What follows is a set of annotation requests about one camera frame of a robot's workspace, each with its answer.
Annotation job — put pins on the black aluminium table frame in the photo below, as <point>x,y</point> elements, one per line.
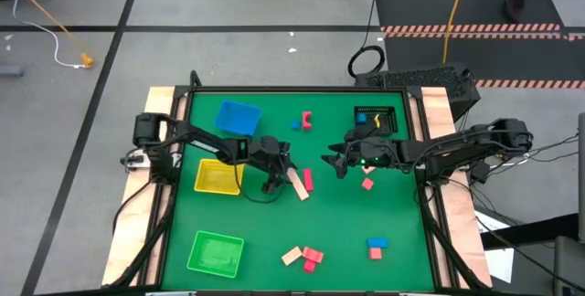
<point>297,89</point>

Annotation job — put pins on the white paper sheet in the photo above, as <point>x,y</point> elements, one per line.
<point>500,264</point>

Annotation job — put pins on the green plastic basket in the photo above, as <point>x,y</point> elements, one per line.
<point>215,255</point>

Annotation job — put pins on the black desk beam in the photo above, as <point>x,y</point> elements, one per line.
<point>525,233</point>

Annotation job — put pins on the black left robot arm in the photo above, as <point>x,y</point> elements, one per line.
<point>205,140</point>

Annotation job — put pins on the blue cylinder block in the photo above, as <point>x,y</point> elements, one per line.
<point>361,119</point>

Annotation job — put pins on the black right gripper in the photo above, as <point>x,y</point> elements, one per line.
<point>375,152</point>

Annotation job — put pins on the large red block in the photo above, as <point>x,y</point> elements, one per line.
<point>313,255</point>

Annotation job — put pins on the grey flat object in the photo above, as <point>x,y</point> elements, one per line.
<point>10,70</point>

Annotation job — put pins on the black plastic basket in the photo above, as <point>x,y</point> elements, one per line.
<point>388,122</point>

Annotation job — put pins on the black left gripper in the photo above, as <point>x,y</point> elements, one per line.
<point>267,152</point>

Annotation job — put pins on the small red block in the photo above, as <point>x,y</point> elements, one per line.
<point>310,266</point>

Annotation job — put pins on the red cube block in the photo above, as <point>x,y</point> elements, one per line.
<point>367,184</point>

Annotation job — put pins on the yellow plastic basket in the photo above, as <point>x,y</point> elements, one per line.
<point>215,177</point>

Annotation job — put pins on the blue rectangular block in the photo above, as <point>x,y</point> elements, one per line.
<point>377,243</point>

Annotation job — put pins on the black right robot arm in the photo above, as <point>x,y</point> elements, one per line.
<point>457,147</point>

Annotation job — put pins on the silver mounting plate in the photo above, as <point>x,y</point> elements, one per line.
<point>137,161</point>

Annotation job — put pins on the light wooden side board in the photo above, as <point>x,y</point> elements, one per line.
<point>124,250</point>
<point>461,223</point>

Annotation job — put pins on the red arch block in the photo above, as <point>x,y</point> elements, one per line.
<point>304,121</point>

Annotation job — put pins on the red square block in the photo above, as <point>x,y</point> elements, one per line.
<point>375,253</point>

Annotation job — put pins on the long wooden block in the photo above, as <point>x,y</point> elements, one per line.
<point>298,185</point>

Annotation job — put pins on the black hazard-striped floor mat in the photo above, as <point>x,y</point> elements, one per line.
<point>411,8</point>
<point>503,58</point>

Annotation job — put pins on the long red block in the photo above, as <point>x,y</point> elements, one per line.
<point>308,180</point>

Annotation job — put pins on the short wooden block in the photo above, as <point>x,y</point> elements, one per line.
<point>291,256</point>

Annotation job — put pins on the blue plastic basket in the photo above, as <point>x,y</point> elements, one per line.
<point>237,118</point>

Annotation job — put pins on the grey equipment case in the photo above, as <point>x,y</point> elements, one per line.
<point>569,264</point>

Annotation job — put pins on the small blue cube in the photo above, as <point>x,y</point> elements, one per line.
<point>296,125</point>

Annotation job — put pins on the small wooden block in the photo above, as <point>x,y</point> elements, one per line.
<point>368,170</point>

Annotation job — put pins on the grey vertical panel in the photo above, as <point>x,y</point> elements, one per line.
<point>581,172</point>

